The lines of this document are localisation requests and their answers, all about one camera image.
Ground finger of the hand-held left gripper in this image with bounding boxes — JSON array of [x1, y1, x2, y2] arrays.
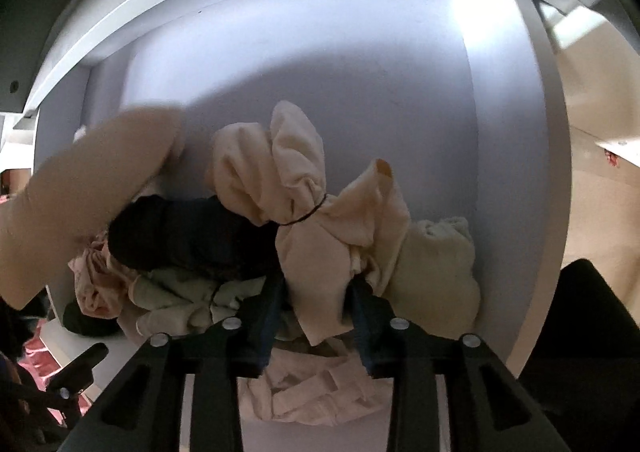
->
[[50, 343, 109, 405]]

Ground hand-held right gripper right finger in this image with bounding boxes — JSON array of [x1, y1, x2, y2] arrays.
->
[[347, 276, 571, 452]]

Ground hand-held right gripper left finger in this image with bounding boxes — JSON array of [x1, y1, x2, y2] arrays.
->
[[60, 275, 288, 452]]

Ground cream cloth bundle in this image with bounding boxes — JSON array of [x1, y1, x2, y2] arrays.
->
[[206, 100, 412, 347]]

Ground grey-green cloth bundle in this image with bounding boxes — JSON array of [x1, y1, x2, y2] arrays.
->
[[120, 267, 261, 345]]

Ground dark cloth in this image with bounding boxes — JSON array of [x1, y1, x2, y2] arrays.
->
[[107, 195, 281, 283]]

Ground beige soft cloth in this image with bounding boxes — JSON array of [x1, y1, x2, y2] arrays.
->
[[0, 106, 187, 311]]

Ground white shelf compartment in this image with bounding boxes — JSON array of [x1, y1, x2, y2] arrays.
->
[[20, 0, 623, 452]]

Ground pink cloth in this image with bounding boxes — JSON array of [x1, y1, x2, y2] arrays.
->
[[67, 232, 141, 318]]

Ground pale green cloth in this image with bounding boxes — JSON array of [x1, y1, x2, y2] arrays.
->
[[370, 216, 482, 339]]

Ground black clothing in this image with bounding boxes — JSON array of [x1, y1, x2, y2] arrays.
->
[[520, 257, 640, 452]]

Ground white ledge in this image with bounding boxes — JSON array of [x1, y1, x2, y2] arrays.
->
[[595, 136, 640, 168]]

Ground white strappy cloth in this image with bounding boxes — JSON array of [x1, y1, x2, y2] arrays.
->
[[237, 337, 396, 428]]

